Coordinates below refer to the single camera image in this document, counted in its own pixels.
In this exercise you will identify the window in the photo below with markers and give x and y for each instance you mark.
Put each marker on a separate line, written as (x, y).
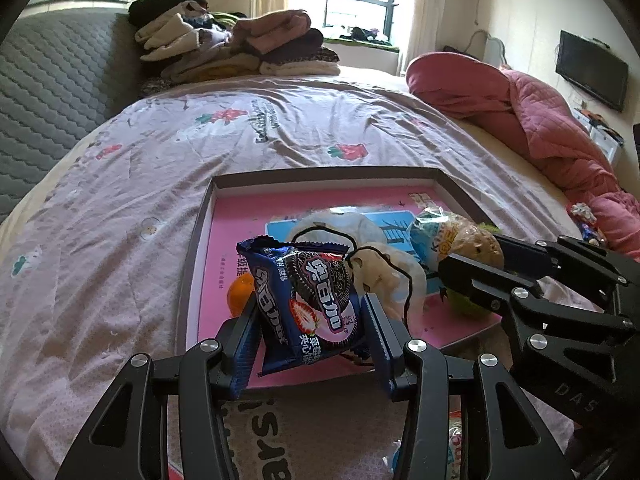
(360, 17)

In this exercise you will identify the pile of folded clothes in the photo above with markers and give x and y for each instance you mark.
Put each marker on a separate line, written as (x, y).
(280, 30)

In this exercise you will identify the green windowsill mat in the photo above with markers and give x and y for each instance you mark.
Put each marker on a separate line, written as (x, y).
(340, 44)

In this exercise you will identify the grey quilted headboard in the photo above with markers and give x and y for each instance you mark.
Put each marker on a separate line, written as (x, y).
(50, 85)

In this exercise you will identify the pink quilt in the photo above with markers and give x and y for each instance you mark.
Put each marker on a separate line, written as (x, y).
(530, 120)

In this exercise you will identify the pink glossy book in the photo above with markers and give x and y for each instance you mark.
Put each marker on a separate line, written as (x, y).
(230, 240)

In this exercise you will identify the blue cookie packet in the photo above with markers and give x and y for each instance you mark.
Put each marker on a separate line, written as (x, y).
(305, 300)

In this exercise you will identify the clear snack packet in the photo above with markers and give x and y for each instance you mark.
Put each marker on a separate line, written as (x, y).
(450, 240)

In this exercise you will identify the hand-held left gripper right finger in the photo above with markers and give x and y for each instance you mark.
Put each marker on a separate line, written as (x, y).
(377, 330)

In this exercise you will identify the orange tangerine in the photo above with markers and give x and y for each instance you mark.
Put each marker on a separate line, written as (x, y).
(239, 292)

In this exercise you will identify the small colourful wrapper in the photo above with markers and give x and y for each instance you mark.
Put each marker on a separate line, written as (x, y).
(585, 215)

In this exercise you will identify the pink tray with dark frame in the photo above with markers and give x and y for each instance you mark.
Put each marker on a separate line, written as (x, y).
(325, 175)

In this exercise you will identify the beige bed sheet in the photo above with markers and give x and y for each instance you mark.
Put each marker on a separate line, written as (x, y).
(500, 155)

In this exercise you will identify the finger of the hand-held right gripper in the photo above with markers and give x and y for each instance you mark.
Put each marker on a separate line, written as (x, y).
(530, 257)
(480, 280)

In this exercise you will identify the white cabinet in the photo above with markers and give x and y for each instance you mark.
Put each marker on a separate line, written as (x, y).
(600, 132)

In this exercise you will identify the white rounded object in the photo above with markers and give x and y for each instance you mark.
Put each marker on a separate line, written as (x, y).
(492, 50)

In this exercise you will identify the white red snack wrapper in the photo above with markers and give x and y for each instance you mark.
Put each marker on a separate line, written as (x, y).
(456, 440)

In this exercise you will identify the dark cloth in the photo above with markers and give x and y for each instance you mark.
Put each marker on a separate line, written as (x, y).
(367, 35)

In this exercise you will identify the black wall television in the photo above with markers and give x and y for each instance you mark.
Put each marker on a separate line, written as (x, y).
(592, 70)

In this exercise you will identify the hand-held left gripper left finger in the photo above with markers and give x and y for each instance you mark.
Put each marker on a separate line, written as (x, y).
(245, 355)

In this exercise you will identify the green fuzzy hair scrunchie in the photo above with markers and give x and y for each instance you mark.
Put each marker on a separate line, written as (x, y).
(467, 305)

